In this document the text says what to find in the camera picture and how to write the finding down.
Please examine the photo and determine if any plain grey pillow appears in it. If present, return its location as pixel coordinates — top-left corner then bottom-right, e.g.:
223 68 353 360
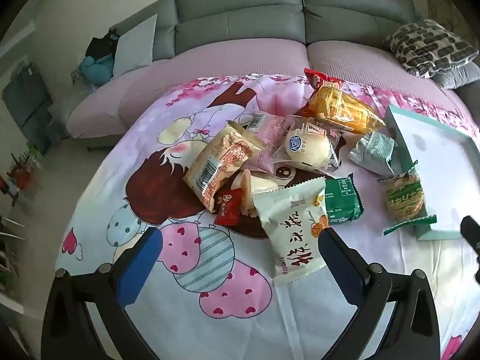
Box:
431 62 480 91

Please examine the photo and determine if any pink snack packet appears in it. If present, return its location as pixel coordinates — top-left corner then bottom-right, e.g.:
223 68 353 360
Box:
240 112 297 175

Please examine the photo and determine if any black white patterned pillow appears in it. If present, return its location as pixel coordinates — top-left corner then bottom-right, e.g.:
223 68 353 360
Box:
383 19 479 79

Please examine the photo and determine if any cream orange-print snack packet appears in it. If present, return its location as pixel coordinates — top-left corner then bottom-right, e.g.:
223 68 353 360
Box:
182 121 264 214

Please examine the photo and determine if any grey sofa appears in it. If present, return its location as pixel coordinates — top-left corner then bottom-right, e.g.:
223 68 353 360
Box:
65 0 480 151

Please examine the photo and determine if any clear cake packet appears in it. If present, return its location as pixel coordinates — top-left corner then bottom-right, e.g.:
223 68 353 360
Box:
230 168 280 219

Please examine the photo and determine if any white persimmon-print snack packet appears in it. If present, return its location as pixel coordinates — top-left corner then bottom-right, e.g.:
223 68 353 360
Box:
252 176 330 289

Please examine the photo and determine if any silver green snack packet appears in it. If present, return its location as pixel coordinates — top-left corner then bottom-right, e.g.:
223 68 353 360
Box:
348 132 399 176

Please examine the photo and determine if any teal cloth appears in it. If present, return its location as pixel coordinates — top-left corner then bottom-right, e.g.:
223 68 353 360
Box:
71 54 115 87

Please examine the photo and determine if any dark clothes pile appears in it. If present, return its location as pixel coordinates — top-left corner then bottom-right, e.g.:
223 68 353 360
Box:
85 30 121 62

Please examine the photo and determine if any clear steamed bun packet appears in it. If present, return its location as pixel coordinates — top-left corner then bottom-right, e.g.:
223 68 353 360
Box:
273 115 347 176

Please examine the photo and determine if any pink sofa cover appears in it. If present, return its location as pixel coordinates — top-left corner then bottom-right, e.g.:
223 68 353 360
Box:
65 39 480 139

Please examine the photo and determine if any pale blue pillow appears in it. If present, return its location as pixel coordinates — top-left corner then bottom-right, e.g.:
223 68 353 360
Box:
112 14 158 77

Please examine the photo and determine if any red-flowered potted plant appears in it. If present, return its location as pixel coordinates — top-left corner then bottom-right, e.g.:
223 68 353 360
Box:
5 146 44 197

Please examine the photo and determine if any yellow bread packet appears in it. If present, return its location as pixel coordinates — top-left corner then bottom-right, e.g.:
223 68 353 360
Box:
307 82 387 136

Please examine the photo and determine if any teal-rimmed white tray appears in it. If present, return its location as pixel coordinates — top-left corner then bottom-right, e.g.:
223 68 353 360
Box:
385 104 480 241

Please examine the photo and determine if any small red candy packet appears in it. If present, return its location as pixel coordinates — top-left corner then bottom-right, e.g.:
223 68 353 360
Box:
214 188 244 226

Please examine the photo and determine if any dark green snack packet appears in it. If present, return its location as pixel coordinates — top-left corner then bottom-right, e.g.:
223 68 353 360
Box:
323 173 365 226

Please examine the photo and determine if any red twisted snack packet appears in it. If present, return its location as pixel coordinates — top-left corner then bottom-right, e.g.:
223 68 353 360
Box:
296 67 344 118

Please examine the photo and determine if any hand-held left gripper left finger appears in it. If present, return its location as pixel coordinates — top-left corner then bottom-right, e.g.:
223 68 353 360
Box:
41 227 164 360

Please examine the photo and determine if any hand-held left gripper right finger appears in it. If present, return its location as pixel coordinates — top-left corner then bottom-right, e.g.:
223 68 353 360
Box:
317 227 440 360

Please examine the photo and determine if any printed cartoon blanket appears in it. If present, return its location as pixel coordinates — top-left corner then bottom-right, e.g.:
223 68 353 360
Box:
54 73 480 360

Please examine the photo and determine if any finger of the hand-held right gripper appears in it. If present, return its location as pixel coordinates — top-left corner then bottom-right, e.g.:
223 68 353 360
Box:
460 215 480 271

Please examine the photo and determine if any dark blue cabinet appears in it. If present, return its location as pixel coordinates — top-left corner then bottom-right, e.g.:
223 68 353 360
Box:
2 62 53 152

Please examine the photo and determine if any green-edged rice cracker packet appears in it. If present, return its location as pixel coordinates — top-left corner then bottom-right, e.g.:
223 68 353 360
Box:
378 160 439 238

